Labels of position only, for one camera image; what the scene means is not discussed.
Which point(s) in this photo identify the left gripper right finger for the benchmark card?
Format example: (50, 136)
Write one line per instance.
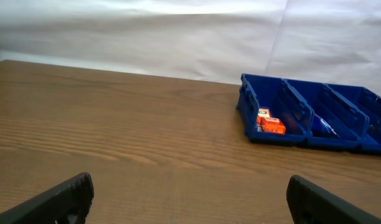
(314, 208)

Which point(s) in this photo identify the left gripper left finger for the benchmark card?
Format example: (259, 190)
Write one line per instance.
(59, 205)

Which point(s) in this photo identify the blue candy pack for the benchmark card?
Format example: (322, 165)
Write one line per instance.
(324, 127)

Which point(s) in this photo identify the blue tray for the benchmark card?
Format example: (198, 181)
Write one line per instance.
(333, 141)

